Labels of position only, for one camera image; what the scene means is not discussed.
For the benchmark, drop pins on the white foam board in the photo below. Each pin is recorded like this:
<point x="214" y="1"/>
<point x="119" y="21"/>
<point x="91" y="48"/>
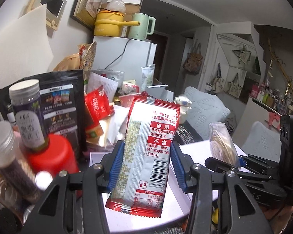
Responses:
<point x="24" y="47"/>

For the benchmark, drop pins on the yellow pot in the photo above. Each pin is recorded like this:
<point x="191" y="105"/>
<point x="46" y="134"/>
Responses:
<point x="110" y="23"/>

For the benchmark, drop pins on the gold framed picture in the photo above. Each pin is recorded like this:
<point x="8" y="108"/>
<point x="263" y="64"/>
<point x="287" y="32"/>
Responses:
<point x="85" y="11"/>

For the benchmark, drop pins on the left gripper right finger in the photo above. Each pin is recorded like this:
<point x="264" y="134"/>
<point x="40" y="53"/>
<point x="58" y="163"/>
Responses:
<point x="182" y="164"/>

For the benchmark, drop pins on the white mini fridge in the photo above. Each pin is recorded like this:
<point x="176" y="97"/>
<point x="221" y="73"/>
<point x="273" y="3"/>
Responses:
<point x="122" y="54"/>

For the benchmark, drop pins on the clear plastic bag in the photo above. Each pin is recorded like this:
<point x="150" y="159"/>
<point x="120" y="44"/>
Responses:
<point x="221" y="144"/>

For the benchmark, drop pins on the woven round tray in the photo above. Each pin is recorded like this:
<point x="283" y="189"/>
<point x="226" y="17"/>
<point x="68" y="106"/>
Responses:
<point x="87" y="54"/>

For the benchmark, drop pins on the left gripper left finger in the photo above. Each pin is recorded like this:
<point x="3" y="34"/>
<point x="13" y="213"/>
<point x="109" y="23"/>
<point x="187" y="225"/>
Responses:
<point x="112" y="163"/>

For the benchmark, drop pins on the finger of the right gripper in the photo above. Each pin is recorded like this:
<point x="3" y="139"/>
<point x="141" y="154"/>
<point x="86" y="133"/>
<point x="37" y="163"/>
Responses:
<point x="218" y="167"/>
<point x="257" y="164"/>

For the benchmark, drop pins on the black printed pouch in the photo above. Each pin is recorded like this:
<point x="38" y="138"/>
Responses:
<point x="63" y="106"/>

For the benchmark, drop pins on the yellow lemon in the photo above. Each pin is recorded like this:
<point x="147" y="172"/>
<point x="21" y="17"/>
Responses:
<point x="215" y="216"/>

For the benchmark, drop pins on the pink cup stack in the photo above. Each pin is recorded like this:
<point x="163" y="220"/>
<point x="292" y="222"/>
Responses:
<point x="126" y="100"/>

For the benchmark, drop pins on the red paper packet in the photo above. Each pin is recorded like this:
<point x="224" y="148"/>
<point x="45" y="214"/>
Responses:
<point x="98" y="104"/>

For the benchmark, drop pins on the red canister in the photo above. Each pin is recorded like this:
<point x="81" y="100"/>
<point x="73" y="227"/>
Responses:
<point x="47" y="163"/>

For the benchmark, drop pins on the dark jar silver lid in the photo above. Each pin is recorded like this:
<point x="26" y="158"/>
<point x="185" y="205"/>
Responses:
<point x="26" y="102"/>

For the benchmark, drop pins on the green electric kettle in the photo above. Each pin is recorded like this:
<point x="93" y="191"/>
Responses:
<point x="144" y="29"/>

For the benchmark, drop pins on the grey chair far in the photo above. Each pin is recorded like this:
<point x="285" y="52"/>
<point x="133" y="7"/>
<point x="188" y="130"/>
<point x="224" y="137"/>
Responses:
<point x="206" y="108"/>

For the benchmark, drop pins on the hanging tote bag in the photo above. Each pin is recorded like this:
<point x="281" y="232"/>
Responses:
<point x="193" y="62"/>

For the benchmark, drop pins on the white astronaut figurine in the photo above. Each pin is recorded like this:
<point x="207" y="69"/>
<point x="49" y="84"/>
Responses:
<point x="185" y="107"/>

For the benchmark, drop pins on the red white snack packet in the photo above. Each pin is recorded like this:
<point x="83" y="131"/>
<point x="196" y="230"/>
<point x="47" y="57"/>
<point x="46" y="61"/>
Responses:
<point x="142" y="181"/>

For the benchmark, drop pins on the grey chair near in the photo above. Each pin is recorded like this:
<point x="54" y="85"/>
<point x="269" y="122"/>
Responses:
<point x="263" y="142"/>

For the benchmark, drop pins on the wall intercom panel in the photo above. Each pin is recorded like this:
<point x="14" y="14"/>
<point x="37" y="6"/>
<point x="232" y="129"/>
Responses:
<point x="54" y="11"/>

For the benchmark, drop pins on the jar with dark seeds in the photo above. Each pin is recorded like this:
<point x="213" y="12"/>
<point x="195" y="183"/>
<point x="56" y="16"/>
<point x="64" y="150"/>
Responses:
<point x="14" y="167"/>

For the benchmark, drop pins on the grey chair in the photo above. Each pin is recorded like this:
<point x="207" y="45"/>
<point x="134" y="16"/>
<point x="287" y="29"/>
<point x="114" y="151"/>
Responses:
<point x="263" y="142"/>
<point x="206" y="108"/>

